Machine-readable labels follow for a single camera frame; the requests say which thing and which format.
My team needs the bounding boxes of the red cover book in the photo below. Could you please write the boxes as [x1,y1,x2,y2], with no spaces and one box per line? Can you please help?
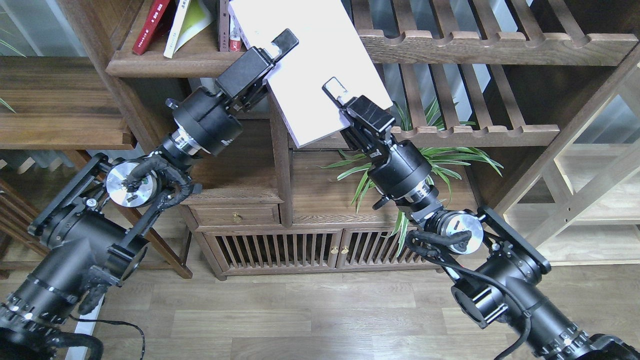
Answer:
[132,0,177,56]

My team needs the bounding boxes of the maroon spine upright book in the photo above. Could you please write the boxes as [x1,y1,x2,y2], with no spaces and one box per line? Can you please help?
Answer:
[218,0,231,52]

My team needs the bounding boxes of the dark wooden bookshelf cabinet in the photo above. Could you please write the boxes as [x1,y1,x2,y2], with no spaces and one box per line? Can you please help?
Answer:
[55,0,640,282]

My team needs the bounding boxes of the black floor cable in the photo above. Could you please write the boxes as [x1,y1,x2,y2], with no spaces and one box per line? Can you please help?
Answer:
[67,315,147,360]

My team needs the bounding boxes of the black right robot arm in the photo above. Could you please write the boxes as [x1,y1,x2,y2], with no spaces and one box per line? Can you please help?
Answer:
[323,77,639,360]

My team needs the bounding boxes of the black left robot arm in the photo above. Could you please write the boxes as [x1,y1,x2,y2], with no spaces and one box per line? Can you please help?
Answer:
[1,29,298,360]

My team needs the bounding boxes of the yellow green cover book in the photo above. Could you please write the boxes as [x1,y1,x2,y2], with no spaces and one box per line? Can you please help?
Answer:
[163,0,213,59]

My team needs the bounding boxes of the green spider plant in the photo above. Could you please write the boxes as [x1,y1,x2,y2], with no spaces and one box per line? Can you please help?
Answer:
[317,98,504,247]

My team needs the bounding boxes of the light wooden rack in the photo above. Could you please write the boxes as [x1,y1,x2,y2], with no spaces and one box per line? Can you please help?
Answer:
[505,65,640,265]

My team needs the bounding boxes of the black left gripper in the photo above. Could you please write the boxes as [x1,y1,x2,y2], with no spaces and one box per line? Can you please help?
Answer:
[171,28,299,157]

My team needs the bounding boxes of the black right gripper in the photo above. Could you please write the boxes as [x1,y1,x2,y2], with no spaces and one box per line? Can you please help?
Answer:
[322,76,434,201]

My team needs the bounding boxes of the dark slatted wooden chair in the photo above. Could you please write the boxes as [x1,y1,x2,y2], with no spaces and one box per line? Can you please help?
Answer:
[0,178,50,280]

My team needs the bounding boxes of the dark wooden side table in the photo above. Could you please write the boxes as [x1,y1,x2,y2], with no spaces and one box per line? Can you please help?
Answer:
[0,56,193,280]

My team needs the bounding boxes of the red white spine book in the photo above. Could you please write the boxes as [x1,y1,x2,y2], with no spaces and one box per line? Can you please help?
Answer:
[228,14,243,52]

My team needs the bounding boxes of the brass drawer knob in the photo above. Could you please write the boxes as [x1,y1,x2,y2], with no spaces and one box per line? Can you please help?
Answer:
[231,212,244,225]

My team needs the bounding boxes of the white metal leg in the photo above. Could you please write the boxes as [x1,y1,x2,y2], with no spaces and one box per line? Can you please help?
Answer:
[65,295,106,360]

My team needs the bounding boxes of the white lilac cover book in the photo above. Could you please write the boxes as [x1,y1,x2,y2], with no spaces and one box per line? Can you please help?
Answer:
[229,0,393,148]

